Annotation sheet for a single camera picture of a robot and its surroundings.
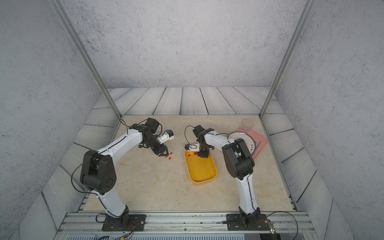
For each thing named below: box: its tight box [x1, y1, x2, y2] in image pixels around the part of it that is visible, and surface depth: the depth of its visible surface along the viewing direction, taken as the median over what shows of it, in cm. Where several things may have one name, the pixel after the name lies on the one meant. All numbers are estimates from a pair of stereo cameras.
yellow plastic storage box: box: [184, 149, 218, 184], surface depth 92 cm
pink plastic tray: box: [236, 126, 268, 160], surface depth 109 cm
